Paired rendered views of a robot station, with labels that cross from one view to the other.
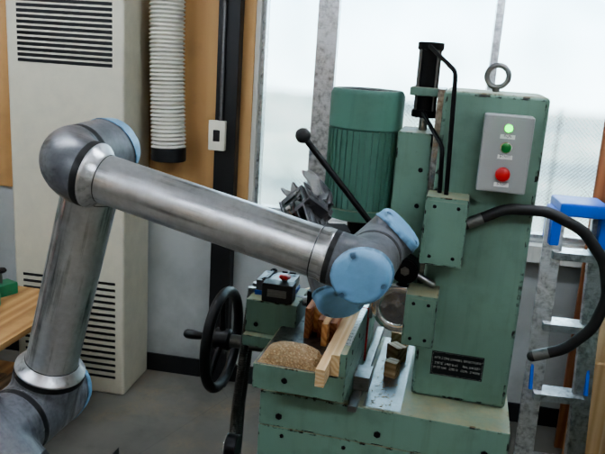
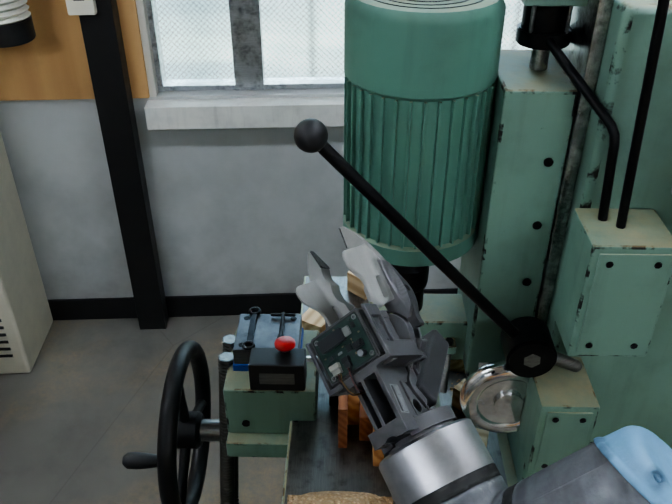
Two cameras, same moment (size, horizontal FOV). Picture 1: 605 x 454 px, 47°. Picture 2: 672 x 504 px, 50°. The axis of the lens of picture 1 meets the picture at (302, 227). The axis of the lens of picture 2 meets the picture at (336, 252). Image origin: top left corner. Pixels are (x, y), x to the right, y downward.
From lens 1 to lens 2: 0.91 m
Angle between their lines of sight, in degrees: 22
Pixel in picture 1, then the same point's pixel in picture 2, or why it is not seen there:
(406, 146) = (521, 119)
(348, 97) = (398, 31)
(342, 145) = (386, 129)
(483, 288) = (657, 353)
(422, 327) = (569, 449)
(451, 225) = (639, 293)
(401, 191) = (509, 202)
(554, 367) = not seen: hidden behind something
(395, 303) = (506, 397)
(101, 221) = not seen: outside the picture
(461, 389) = not seen: hidden behind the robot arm
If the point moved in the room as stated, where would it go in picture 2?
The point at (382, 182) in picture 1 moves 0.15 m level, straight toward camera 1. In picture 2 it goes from (468, 188) to (504, 260)
